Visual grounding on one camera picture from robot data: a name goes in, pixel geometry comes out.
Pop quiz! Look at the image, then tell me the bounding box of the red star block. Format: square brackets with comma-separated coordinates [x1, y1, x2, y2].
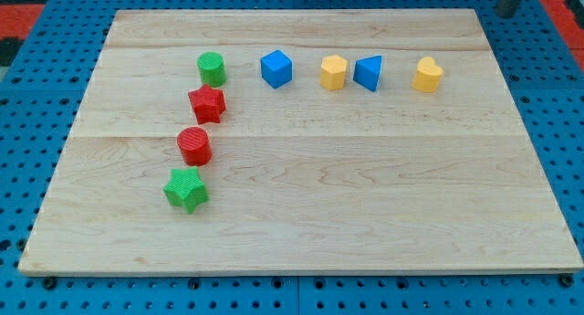
[188, 84, 226, 124]

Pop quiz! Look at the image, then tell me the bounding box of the wooden board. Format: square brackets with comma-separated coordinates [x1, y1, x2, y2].
[19, 9, 583, 277]

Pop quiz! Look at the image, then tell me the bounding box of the red cylinder block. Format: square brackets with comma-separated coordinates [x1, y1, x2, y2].
[177, 127, 212, 166]

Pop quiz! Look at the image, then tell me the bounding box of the yellow hexagon block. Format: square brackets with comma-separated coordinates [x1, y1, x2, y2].
[320, 55, 348, 90]

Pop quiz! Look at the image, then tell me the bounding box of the blue cube block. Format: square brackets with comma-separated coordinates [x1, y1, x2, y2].
[260, 49, 293, 89]

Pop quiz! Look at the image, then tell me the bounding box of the green cylinder block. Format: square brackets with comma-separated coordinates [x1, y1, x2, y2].
[197, 52, 226, 87]

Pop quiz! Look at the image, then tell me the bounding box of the green star block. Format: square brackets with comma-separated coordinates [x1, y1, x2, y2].
[163, 166, 209, 214]

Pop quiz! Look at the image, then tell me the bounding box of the yellow heart block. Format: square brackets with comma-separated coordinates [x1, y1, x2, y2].
[412, 57, 443, 93]

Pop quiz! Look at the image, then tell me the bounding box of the blue triangle block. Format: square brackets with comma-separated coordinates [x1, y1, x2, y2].
[353, 55, 382, 92]

